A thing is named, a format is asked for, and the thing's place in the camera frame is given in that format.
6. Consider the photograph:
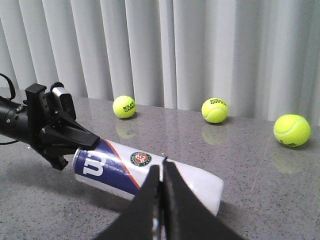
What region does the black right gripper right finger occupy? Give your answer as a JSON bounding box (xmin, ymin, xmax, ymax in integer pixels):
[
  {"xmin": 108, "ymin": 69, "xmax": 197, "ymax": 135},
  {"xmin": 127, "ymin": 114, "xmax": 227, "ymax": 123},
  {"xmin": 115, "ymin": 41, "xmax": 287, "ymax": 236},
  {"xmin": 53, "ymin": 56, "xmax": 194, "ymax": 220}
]
[{"xmin": 161, "ymin": 159, "xmax": 243, "ymax": 240}]

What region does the tennis ball with seam top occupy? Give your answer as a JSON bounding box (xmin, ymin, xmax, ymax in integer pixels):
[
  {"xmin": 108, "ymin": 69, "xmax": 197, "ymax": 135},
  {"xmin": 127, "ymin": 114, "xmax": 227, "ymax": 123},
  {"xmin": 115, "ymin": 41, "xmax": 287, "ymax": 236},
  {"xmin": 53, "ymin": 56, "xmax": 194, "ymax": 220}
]
[{"xmin": 273, "ymin": 114, "xmax": 311, "ymax": 147}]

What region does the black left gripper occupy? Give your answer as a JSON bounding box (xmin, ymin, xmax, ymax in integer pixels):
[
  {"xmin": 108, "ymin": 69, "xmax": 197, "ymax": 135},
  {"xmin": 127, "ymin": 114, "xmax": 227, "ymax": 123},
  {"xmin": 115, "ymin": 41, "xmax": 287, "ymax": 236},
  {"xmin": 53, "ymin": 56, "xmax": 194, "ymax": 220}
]
[{"xmin": 25, "ymin": 83, "xmax": 100, "ymax": 171}]

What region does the white pleated curtain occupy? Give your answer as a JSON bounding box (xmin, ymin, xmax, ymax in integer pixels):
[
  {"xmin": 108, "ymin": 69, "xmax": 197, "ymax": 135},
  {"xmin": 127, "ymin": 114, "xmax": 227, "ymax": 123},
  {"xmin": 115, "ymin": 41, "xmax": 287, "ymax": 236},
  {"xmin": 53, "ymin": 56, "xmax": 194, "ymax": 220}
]
[{"xmin": 0, "ymin": 0, "xmax": 320, "ymax": 126}]

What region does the Wilson tennis ball can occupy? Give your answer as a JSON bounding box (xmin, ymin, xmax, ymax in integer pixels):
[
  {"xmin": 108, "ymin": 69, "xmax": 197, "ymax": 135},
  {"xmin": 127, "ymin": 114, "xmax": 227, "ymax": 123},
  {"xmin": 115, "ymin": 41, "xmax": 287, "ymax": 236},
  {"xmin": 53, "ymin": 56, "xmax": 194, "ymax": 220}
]
[{"xmin": 73, "ymin": 139, "xmax": 225, "ymax": 217}]

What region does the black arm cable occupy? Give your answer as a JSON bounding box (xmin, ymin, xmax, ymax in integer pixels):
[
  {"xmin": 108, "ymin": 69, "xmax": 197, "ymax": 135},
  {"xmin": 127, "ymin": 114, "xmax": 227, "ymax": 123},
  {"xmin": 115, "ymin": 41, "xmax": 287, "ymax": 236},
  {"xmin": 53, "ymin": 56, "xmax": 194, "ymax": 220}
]
[{"xmin": 0, "ymin": 73, "xmax": 16, "ymax": 101}]

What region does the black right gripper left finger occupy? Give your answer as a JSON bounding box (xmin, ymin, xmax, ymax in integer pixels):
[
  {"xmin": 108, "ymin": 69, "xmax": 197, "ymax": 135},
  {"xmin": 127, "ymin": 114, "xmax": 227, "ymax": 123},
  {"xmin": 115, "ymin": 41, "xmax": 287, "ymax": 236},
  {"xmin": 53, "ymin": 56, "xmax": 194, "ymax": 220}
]
[{"xmin": 95, "ymin": 165, "xmax": 160, "ymax": 240}]

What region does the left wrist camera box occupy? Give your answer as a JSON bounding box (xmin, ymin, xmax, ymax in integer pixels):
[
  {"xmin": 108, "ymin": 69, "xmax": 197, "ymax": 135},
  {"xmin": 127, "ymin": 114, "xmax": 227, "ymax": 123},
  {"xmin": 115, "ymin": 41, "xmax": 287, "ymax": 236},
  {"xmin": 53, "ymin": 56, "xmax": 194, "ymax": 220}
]
[{"xmin": 50, "ymin": 82, "xmax": 76, "ymax": 120}]

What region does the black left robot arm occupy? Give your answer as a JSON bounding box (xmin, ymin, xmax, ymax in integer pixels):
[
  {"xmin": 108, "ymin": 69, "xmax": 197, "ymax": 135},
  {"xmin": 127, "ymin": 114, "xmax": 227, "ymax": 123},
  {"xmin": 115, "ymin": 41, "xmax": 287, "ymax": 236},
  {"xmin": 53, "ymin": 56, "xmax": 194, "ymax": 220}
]
[{"xmin": 0, "ymin": 82, "xmax": 100, "ymax": 170}]

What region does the middle yellow tennis ball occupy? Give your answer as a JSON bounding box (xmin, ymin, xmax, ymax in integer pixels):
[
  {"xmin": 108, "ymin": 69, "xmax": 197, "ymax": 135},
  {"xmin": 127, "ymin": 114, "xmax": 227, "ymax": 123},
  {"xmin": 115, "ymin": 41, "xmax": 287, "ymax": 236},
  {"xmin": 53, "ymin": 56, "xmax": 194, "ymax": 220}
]
[{"xmin": 201, "ymin": 98, "xmax": 229, "ymax": 124}]

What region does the Roland Garros yellow tennis ball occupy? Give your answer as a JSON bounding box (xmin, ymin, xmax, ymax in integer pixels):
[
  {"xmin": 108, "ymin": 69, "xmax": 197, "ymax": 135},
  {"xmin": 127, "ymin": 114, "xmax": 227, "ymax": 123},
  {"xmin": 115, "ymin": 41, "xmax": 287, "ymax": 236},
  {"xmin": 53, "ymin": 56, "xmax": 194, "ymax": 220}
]
[{"xmin": 112, "ymin": 95, "xmax": 137, "ymax": 119}]

